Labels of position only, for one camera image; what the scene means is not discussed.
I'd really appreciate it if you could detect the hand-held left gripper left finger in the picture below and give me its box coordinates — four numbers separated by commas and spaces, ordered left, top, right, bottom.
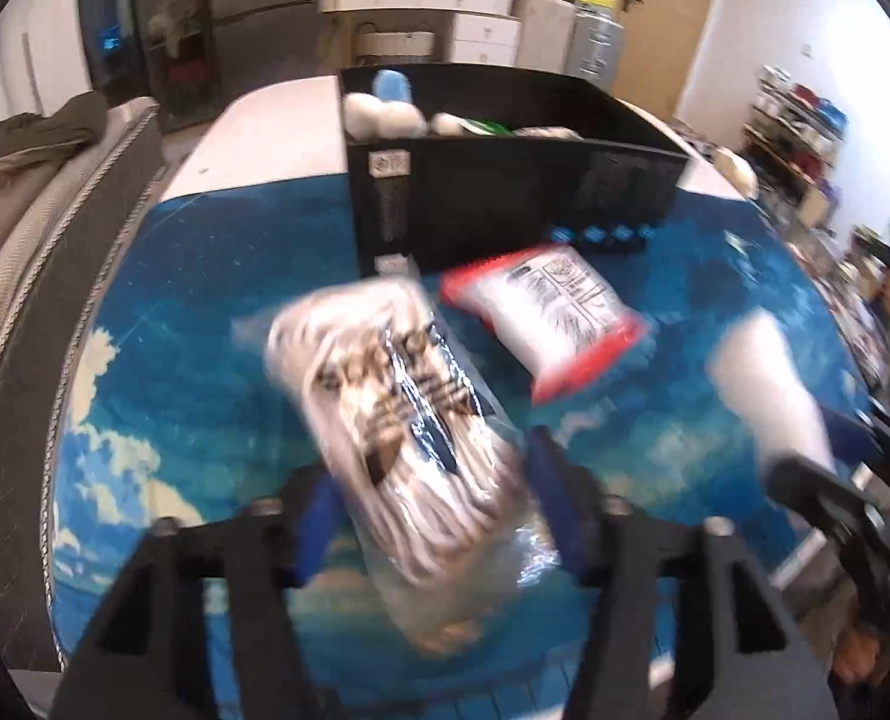
51, 465, 341, 720

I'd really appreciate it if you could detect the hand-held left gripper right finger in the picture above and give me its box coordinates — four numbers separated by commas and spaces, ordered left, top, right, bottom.
527, 426, 836, 720

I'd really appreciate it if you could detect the clear bag of white cord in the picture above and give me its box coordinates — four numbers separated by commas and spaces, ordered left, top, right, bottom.
265, 277, 562, 657

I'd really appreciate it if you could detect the red-edged plastic bag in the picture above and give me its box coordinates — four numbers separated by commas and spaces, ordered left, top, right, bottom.
439, 244, 648, 406

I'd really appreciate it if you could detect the black cardboard box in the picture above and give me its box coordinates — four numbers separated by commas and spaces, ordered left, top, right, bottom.
338, 66, 693, 278

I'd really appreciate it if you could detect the white packet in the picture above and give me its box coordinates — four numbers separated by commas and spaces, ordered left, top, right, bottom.
512, 124, 585, 142

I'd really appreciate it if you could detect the white fluffy ball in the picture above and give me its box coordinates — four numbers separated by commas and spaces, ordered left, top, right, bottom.
377, 101, 427, 138
342, 92, 382, 140

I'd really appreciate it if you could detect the light blue soft item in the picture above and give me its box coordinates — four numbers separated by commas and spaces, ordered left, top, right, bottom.
372, 69, 414, 104

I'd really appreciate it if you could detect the white lumpy bag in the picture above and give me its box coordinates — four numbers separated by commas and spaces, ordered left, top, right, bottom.
711, 146, 761, 196

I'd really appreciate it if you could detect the shoe rack with shoes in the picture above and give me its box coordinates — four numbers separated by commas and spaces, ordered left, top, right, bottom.
741, 64, 847, 173

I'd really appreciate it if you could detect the tan wooden door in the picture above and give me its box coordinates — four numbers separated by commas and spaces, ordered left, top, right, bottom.
610, 0, 727, 121

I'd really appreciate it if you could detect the beige olive duvet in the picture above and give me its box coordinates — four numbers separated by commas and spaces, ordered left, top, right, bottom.
0, 90, 109, 241

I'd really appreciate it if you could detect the white drawer desk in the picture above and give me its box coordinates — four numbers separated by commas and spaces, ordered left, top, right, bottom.
314, 0, 525, 68

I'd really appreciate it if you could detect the dark glass display cabinet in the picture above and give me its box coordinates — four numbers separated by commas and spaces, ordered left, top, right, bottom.
77, 0, 214, 128

